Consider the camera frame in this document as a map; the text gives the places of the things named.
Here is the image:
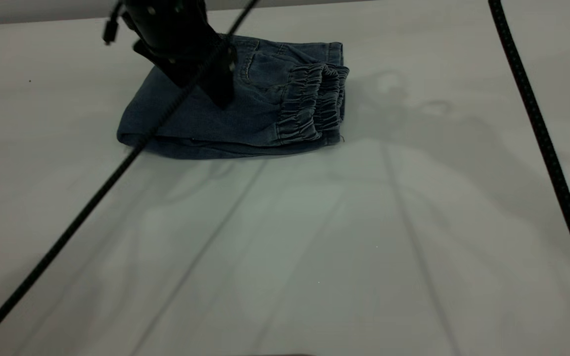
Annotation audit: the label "braided black right arm cable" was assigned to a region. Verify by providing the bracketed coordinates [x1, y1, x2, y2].
[487, 0, 570, 317]

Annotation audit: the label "thin black left USB cable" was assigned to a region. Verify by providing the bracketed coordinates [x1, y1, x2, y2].
[102, 0, 123, 45]

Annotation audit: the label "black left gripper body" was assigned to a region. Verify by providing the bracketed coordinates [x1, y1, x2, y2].
[133, 35, 231, 102]

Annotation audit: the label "braided black arm cable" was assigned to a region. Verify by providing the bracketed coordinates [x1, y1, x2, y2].
[0, 0, 261, 356]
[487, 0, 570, 317]

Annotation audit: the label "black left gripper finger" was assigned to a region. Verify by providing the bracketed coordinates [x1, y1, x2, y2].
[205, 47, 239, 111]

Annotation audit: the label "braided black left arm cable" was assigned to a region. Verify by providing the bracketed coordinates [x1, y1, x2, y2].
[0, 0, 261, 356]

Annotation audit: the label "blue denim shorts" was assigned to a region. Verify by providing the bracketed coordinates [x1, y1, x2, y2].
[116, 34, 350, 161]

